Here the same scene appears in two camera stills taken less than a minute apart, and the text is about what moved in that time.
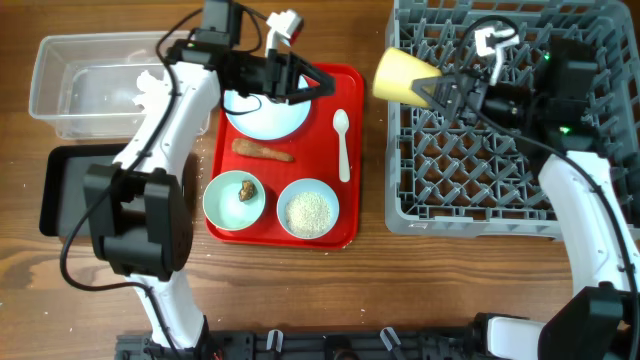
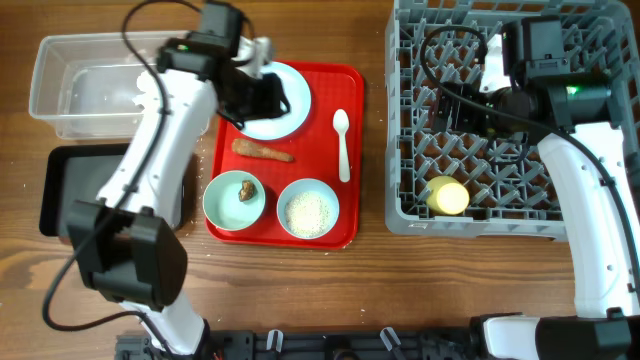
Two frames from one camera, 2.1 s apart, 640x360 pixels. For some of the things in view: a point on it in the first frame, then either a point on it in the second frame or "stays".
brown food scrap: (247, 190) stays
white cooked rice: (308, 214) stays
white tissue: (154, 94) stays
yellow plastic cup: (394, 72) -> (448, 195)
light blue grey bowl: (307, 185) stays
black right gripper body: (489, 99) -> (468, 121)
